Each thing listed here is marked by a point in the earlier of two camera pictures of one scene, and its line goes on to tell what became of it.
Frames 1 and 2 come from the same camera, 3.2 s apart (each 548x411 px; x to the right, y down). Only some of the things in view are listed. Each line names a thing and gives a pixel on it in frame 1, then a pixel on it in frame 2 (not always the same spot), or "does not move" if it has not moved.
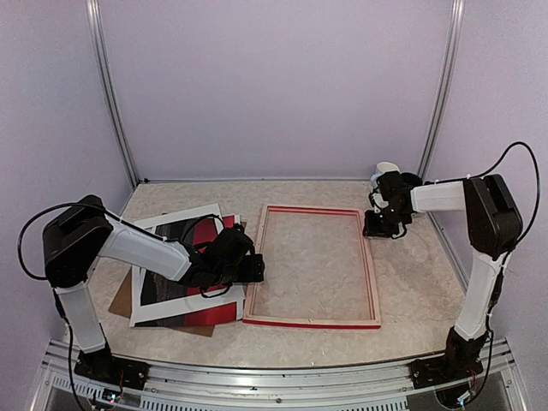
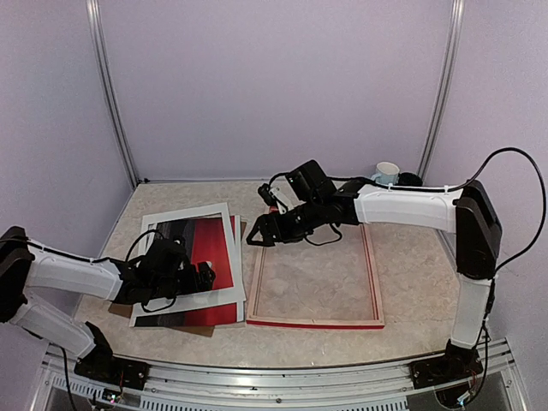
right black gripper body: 386,224 -> 296,229
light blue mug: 382,168 does not move
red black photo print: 157,288 does not move
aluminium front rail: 64,385 does not move
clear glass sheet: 311,265 does not move
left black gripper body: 231,276 -> 167,287
